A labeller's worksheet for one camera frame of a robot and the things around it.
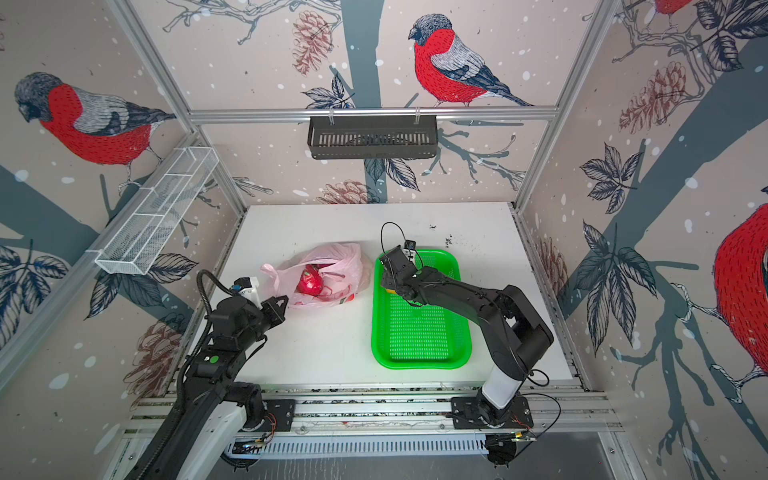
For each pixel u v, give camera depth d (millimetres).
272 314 698
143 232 732
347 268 853
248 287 712
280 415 732
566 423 713
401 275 687
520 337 456
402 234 814
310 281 901
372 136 1065
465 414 728
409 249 812
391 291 882
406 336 858
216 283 668
